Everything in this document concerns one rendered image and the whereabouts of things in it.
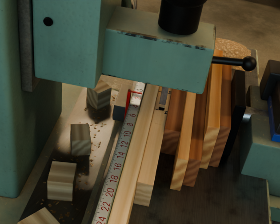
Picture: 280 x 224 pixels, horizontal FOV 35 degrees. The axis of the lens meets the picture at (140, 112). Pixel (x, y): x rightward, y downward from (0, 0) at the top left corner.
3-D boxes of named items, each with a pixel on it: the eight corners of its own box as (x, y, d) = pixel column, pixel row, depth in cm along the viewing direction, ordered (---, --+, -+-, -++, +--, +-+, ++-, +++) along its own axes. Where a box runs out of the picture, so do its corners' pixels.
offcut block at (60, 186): (76, 181, 70) (77, 162, 67) (72, 202, 66) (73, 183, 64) (52, 178, 69) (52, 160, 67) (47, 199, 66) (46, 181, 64)
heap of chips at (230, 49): (251, 72, 83) (256, 59, 81) (186, 59, 83) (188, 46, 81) (250, 50, 89) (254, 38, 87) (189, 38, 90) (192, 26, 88)
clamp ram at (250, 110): (271, 165, 63) (292, 116, 57) (219, 154, 63) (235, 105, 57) (267, 126, 70) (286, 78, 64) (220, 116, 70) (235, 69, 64)
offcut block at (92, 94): (99, 95, 88) (100, 78, 85) (110, 103, 86) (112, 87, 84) (86, 101, 86) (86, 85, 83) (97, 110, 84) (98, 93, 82)
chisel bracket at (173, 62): (200, 105, 58) (215, 49, 53) (97, 84, 59) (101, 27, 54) (203, 75, 64) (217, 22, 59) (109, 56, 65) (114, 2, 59)
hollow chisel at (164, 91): (165, 105, 63) (170, 76, 60) (158, 104, 63) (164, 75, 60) (166, 101, 64) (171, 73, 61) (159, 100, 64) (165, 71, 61)
